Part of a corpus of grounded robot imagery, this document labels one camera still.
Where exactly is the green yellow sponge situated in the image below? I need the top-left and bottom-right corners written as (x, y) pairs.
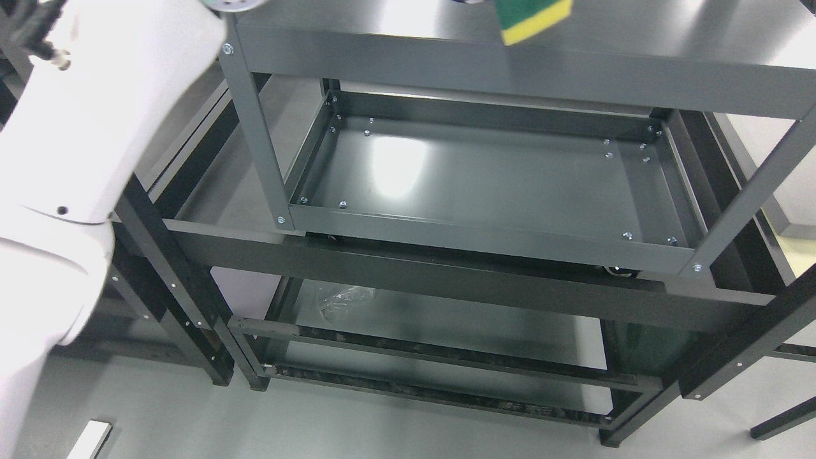
top-left (493, 0), bottom-right (574, 46)

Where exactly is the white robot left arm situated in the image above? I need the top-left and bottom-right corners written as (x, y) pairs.
top-left (2, 1), bottom-right (261, 458)

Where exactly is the grey metal shelf cart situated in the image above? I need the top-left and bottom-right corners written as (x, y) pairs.
top-left (221, 1), bottom-right (814, 275)

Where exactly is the crumpled clear plastic wrap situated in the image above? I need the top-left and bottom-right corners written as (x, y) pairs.
top-left (316, 284), bottom-right (378, 323)

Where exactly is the black metal rack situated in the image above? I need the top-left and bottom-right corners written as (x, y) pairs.
top-left (0, 13), bottom-right (816, 448)

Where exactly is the white flat block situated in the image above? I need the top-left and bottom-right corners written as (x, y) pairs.
top-left (66, 420), bottom-right (113, 459)

